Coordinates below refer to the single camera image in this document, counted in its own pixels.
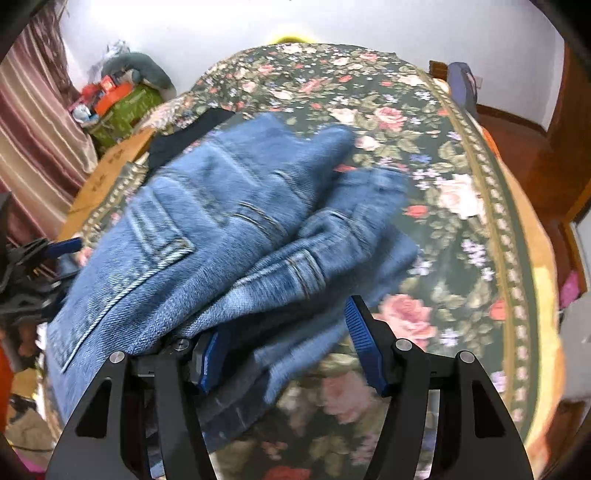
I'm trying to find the brown wooden door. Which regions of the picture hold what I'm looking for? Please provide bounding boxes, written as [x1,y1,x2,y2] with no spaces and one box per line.
[525,41,591,241]

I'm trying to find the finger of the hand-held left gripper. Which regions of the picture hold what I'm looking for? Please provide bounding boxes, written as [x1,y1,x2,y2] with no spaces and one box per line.
[0,276,71,325]
[14,236,85,269]

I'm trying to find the folded black cloth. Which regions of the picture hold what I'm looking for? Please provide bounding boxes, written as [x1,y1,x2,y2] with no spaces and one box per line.
[147,108,242,169]

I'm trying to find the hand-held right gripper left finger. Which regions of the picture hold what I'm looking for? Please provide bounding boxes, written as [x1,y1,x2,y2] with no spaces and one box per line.
[46,332,225,480]

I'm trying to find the grey plush pillow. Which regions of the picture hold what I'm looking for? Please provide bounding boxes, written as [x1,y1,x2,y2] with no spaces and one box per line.
[108,52,179,96]

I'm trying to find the dark floral blanket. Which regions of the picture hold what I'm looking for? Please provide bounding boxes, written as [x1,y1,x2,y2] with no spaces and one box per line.
[60,41,542,480]

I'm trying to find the blue denim pants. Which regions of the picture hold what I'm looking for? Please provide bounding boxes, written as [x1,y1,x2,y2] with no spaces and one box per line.
[46,112,422,452]

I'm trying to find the orange box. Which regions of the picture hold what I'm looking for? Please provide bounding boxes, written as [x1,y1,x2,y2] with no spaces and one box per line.
[94,83,136,117]

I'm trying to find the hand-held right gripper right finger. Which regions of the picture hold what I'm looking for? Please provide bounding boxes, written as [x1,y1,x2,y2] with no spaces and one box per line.
[344,295,533,480]

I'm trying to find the wooden lap desk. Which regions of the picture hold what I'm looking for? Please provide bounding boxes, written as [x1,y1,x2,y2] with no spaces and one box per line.
[55,127,158,241]

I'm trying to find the striped brown curtain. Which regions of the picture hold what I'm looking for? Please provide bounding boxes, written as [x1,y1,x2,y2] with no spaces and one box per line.
[0,22,100,246]

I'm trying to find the pink cloth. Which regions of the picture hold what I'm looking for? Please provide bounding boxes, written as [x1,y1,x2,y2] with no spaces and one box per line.
[560,270,581,308]

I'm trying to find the grey purple backpack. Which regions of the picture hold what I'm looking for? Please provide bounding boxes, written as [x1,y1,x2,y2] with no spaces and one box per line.
[445,61,482,119]

